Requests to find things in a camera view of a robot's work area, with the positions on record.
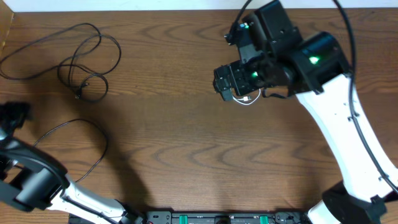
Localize white USB cable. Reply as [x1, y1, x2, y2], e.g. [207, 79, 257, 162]
[231, 88, 262, 106]

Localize short black USB cable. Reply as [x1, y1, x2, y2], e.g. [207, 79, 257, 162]
[32, 118, 109, 184]

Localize long thin black cable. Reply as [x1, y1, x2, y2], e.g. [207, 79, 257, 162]
[0, 22, 122, 103]

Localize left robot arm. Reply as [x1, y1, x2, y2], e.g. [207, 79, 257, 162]
[1, 102, 147, 224]

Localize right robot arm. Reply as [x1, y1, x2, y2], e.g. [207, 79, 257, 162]
[213, 1, 397, 223]

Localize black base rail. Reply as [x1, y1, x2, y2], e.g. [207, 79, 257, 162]
[68, 202, 312, 224]

